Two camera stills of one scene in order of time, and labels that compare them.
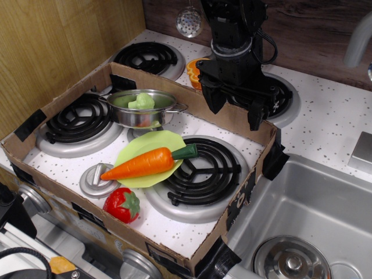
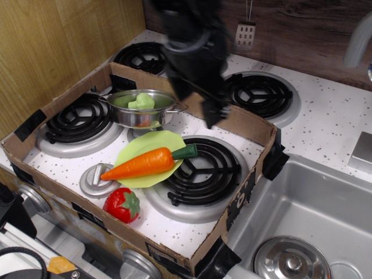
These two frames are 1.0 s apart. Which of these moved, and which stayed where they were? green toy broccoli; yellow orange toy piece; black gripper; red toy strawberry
Moved: black gripper
Stayed: yellow orange toy piece; red toy strawberry; green toy broccoli
